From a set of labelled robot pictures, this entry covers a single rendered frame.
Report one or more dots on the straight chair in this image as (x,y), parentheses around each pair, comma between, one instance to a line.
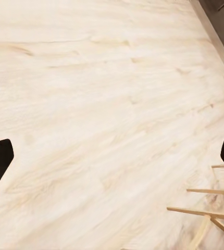
(207,215)
(212,191)

